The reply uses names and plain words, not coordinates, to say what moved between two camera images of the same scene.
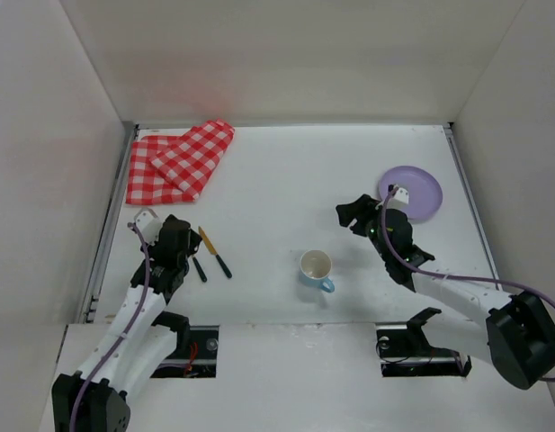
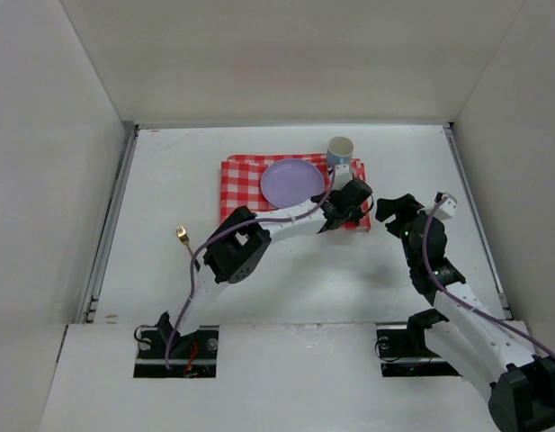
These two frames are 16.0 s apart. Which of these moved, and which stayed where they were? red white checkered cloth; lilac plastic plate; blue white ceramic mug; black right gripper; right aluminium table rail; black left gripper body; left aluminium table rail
Moved: blue white ceramic mug; lilac plastic plate; red white checkered cloth; black left gripper body; black right gripper
Stayed: right aluminium table rail; left aluminium table rail
